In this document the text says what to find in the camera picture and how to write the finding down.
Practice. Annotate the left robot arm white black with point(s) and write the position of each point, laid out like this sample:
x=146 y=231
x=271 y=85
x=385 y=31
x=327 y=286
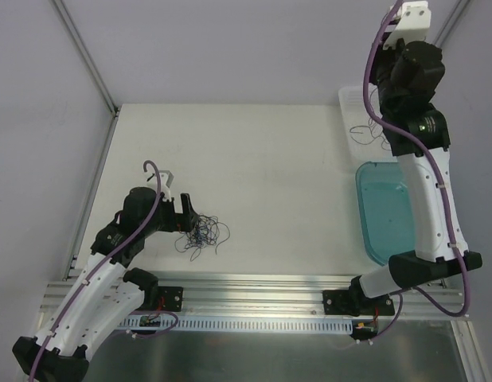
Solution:
x=107 y=289

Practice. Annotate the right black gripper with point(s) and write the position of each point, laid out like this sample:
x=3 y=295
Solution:
x=384 y=68

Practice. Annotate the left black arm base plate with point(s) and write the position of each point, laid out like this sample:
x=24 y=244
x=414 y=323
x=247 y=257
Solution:
x=168 y=296

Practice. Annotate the left aluminium frame post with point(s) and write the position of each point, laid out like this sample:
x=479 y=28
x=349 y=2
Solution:
x=75 y=37

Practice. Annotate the right aluminium frame post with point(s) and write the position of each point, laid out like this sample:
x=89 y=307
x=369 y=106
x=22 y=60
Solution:
x=455 y=15

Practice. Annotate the aluminium mounting rail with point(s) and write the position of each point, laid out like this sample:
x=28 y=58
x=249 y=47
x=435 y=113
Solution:
x=257 y=286

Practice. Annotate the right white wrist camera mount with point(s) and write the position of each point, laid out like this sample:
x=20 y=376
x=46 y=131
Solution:
x=411 y=23

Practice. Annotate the white perforated plastic basket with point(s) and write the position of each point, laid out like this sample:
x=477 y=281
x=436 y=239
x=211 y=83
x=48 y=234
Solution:
x=365 y=137

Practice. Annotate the teal transparent plastic tray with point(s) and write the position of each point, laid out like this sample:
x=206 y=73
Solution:
x=385 y=211

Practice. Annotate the aluminium frame post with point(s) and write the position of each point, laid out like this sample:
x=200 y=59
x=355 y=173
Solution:
x=455 y=15
x=75 y=37

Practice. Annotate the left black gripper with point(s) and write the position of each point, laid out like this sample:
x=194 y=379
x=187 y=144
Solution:
x=178 y=217

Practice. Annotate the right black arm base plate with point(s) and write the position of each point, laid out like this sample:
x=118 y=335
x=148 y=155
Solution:
x=337 y=302

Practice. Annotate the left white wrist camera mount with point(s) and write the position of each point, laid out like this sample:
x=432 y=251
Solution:
x=166 y=178

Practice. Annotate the white slotted cable duct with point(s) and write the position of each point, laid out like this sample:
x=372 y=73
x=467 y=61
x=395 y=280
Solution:
x=239 y=324

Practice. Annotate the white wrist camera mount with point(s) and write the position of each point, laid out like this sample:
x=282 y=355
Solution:
x=166 y=178
x=411 y=23

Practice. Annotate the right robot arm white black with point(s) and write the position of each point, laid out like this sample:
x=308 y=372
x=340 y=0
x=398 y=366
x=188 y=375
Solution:
x=421 y=146

